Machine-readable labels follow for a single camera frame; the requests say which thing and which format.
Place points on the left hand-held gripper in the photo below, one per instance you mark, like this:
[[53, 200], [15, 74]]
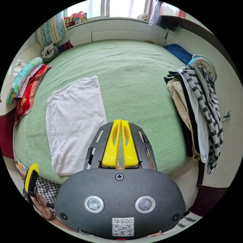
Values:
[[33, 185]]

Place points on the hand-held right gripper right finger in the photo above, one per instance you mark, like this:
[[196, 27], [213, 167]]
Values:
[[130, 150]]

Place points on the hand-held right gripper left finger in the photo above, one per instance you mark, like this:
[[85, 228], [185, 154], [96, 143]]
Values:
[[112, 144]]

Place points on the white t-shirt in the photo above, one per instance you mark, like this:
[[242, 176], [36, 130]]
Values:
[[74, 123]]

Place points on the person's left hand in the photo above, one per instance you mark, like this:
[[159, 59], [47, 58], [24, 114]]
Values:
[[40, 203]]

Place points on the person's body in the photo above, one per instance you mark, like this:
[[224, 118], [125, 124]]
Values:
[[47, 188]]

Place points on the bed with green mat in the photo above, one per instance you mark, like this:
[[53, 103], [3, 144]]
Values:
[[132, 85]]

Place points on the pile of clothes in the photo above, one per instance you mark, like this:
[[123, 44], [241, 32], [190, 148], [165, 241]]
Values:
[[197, 114]]

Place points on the red printed folded blanket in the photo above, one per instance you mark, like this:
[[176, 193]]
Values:
[[28, 93]]

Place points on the teal printed folded blanket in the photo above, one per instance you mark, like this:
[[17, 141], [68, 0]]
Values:
[[22, 76]]

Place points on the blue pillow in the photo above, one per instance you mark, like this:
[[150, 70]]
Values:
[[179, 52]]

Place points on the grey plush toy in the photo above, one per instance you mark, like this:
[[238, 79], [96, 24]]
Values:
[[49, 52]]

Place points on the teal round fan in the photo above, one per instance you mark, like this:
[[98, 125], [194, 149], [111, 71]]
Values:
[[206, 66]]

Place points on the teal and cream curtain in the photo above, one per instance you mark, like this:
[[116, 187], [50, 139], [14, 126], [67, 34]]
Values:
[[51, 31]]

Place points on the colourful toys on sill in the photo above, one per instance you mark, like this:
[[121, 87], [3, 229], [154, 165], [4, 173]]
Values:
[[75, 19]]

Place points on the small white fan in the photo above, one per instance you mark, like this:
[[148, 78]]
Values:
[[143, 17]]

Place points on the window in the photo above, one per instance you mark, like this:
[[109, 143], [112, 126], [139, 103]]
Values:
[[117, 8]]

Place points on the grey hanging garment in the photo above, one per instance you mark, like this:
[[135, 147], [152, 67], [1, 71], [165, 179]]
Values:
[[156, 13]]

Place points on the wall socket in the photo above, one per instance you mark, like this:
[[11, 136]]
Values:
[[227, 114]]

